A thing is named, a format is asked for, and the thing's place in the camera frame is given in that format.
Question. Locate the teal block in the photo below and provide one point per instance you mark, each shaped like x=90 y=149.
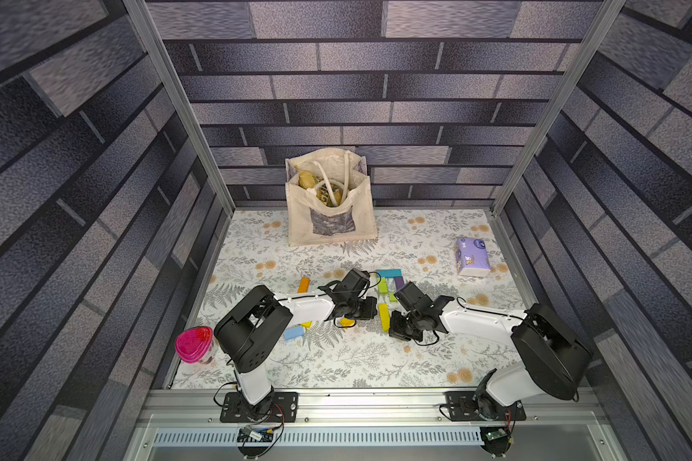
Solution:
x=390 y=273

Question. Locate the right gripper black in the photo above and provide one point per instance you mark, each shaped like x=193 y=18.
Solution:
x=407 y=326

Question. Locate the pink lidded cup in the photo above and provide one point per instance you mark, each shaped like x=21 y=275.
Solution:
x=196 y=345

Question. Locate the right circuit board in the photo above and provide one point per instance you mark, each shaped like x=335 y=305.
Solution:
x=492 y=435

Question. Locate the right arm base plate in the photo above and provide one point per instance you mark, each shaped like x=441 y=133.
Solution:
x=463 y=406

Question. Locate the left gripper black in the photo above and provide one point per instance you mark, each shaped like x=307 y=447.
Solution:
x=370 y=313

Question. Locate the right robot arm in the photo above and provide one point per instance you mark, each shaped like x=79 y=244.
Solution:
x=553 y=358

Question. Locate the orange long block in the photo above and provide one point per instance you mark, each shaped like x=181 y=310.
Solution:
x=303 y=285

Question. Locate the beige canvas tote bag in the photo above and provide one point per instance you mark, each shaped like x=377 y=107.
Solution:
x=329 y=198

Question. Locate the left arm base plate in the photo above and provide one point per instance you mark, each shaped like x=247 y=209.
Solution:
x=277 y=406

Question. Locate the light blue block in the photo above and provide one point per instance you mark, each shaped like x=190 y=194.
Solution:
x=294 y=332

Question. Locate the circuit board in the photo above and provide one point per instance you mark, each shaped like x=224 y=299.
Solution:
x=254 y=436
x=492 y=435

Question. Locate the purple tissue pack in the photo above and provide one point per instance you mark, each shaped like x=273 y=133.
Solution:
x=472 y=258

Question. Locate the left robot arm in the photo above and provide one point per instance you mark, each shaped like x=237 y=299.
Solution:
x=249 y=332

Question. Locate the left circuit board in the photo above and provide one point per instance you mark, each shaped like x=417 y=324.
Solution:
x=254 y=436

